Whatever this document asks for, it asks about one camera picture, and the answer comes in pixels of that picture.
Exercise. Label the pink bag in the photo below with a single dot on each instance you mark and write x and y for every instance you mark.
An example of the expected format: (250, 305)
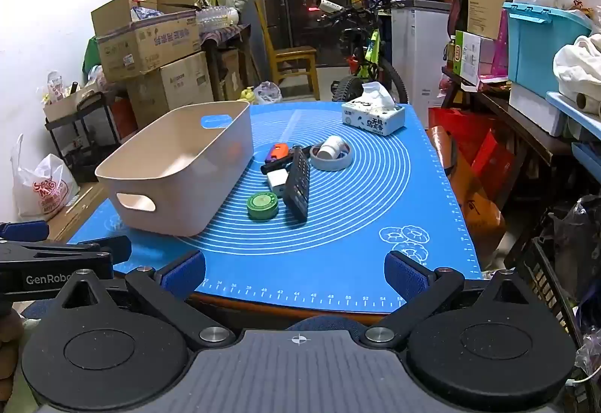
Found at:
(501, 46)

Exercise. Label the cooking oil bottle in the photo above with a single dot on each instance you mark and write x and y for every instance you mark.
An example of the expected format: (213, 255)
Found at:
(451, 56)

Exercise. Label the blue silicone mat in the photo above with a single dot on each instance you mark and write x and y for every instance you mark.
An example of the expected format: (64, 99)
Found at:
(352, 230)

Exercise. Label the printed cardboard box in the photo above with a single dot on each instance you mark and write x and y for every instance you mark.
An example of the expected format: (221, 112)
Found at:
(150, 46)

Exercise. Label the pack of clear bottles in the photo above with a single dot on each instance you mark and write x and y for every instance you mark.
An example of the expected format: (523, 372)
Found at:
(216, 16)

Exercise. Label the black metal cart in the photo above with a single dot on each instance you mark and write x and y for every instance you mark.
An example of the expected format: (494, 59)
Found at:
(84, 150)

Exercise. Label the light blue storage bin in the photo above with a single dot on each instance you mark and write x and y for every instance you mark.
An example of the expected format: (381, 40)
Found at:
(540, 51)

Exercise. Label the light blue shelf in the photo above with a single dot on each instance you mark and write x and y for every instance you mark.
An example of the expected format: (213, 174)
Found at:
(582, 131)

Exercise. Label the red white appliance box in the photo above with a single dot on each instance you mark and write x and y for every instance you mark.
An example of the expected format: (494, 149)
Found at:
(123, 117)

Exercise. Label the orange paper bag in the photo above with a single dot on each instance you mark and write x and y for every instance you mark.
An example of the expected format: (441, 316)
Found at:
(474, 206)

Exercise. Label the green cloth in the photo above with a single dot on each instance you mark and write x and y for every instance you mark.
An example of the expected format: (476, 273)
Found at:
(91, 56)

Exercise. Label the dark wooden side table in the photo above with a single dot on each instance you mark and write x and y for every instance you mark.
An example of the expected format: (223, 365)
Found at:
(507, 121)

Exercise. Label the white paper roll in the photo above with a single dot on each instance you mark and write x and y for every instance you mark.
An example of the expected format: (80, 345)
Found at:
(589, 104)

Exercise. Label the white charger cube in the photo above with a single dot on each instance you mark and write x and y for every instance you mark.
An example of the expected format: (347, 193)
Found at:
(276, 180)

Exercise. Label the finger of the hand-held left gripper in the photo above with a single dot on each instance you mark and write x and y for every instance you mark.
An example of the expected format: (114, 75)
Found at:
(108, 249)
(23, 232)

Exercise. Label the black remote control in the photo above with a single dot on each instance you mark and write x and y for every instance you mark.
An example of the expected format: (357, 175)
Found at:
(296, 187)

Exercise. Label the white tape roll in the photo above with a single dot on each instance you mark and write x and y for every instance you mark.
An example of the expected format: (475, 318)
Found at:
(334, 144)

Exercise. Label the large plain cardboard box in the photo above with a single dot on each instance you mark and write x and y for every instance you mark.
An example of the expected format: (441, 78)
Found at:
(178, 84)

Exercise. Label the flat cardboard box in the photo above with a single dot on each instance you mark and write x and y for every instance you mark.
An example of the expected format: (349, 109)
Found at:
(80, 211)

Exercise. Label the beige plastic basket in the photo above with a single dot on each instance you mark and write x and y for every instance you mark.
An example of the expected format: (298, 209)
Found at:
(155, 159)

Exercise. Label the open cardboard box with clutter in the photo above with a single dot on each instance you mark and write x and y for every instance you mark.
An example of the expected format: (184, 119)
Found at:
(110, 13)

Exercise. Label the green black bicycle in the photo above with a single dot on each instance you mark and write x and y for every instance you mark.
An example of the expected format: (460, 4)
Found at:
(371, 51)

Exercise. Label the black plastic crate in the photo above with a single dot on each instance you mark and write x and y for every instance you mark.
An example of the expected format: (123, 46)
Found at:
(547, 281)

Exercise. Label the wooden chair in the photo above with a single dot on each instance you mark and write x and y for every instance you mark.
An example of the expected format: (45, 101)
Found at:
(293, 58)

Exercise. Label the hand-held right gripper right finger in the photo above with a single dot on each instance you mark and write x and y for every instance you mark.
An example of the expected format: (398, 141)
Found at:
(406, 276)

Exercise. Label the cardboard tray box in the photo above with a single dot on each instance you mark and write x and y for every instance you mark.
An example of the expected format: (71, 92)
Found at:
(65, 105)

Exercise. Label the tissue pack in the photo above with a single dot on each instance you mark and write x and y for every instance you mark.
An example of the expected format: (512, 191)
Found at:
(375, 118)

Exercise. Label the person's left hand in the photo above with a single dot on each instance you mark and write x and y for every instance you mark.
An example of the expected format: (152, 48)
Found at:
(8, 354)

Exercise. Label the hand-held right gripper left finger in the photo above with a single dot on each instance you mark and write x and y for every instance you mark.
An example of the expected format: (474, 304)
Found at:
(184, 276)

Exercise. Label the grey tape roll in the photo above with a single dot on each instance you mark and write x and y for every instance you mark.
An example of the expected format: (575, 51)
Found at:
(332, 166)

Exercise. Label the clear plastic bag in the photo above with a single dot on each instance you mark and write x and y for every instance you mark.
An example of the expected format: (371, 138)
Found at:
(267, 92)

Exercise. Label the red paper bag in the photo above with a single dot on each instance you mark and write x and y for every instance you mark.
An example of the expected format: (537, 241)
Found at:
(465, 131)

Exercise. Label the green white carton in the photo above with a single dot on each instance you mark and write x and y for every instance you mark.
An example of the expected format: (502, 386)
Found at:
(472, 58)

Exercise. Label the white cloth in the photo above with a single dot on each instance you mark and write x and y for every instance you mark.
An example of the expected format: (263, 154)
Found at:
(575, 70)

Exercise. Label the black plastic bag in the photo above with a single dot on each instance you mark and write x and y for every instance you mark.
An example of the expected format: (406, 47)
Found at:
(575, 244)

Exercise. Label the white foam box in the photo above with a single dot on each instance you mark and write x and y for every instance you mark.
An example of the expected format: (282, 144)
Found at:
(535, 110)

